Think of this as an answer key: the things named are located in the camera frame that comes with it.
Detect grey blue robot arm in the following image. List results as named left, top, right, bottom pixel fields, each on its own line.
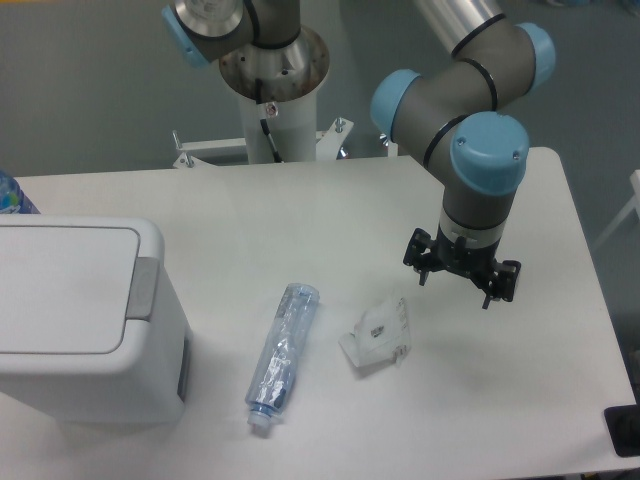
left=162, top=1, right=556, bottom=302

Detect crumpled clear plastic wrapper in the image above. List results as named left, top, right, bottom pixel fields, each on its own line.
left=339, top=296, right=411, bottom=368

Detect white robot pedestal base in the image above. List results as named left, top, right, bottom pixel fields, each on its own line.
left=173, top=26, right=354, bottom=168

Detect white trash can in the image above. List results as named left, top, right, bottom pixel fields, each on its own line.
left=1, top=214, right=192, bottom=423

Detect empty clear plastic bottle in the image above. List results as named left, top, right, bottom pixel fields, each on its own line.
left=245, top=283, right=320, bottom=432

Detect white trash can lid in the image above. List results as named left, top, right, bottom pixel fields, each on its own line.
left=1, top=223, right=164, bottom=355

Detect black table corner clamp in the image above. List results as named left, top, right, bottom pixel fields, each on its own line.
left=604, top=404, right=639, bottom=458

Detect black cable on pedestal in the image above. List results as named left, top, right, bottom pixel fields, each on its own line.
left=253, top=77, right=284, bottom=164

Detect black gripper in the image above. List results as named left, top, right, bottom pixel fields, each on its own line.
left=403, top=228, right=522, bottom=309

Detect white frame at right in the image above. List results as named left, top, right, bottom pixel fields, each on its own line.
left=593, top=169, right=639, bottom=250

